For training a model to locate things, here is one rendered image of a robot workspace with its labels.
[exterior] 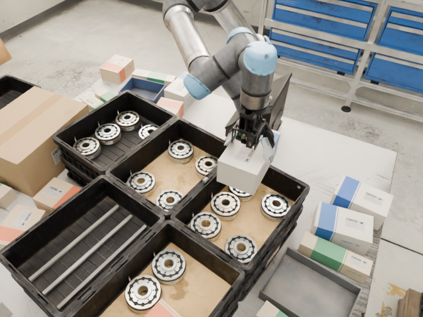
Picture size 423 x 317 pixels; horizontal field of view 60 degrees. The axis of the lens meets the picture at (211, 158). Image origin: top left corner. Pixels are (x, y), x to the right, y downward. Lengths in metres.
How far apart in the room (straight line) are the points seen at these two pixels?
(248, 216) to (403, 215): 1.52
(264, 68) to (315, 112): 2.33
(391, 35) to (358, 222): 1.80
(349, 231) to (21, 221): 1.17
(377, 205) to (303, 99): 1.92
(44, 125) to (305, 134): 1.17
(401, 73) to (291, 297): 2.15
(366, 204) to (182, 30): 0.91
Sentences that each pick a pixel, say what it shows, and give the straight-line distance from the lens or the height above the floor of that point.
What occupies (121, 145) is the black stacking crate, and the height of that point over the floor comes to 0.83.
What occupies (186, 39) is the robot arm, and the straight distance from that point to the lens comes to 1.08.
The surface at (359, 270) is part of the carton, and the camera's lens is 1.36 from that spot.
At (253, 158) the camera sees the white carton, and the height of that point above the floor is 1.14.
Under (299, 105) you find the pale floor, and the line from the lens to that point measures 3.20.
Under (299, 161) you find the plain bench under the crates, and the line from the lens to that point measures 1.69.
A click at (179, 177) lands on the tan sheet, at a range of 1.39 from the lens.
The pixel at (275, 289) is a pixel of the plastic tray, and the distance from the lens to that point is 1.31.
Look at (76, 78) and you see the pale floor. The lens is 3.57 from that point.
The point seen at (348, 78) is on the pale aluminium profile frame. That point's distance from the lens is 3.12.
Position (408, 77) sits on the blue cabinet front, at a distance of 3.09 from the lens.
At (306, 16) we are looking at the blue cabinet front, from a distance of 3.00.
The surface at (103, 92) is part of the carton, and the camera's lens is 1.98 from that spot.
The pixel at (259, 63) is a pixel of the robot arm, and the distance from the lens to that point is 0.85.
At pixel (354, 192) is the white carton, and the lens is 1.52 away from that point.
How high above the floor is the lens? 1.87
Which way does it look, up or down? 46 degrees down
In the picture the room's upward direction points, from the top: 2 degrees clockwise
